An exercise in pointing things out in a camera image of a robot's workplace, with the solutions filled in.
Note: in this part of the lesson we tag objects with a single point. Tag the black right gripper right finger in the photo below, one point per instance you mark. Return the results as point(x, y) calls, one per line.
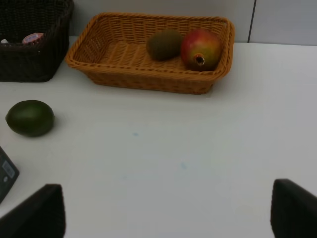
point(293, 212)

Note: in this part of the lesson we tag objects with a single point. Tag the red pomegranate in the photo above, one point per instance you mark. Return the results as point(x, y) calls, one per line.
point(201, 50)

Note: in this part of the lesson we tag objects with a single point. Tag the orange wicker basket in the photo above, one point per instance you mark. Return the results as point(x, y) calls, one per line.
point(111, 51)

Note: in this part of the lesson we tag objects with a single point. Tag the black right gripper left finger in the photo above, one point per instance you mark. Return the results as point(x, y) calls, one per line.
point(42, 215)

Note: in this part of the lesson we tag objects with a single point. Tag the dark green pump bottle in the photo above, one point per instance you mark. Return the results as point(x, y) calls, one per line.
point(8, 174)

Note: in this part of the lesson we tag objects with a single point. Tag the pink bottle white cap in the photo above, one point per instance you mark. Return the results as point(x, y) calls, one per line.
point(32, 38)

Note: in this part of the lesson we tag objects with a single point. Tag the brown kiwi fruit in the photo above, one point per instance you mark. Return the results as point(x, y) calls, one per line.
point(164, 45)

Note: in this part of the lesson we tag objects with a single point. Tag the green lime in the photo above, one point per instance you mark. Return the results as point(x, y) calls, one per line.
point(31, 118)

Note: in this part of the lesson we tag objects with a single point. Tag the dark brown wicker basket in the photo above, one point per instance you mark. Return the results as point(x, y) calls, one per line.
point(37, 61)

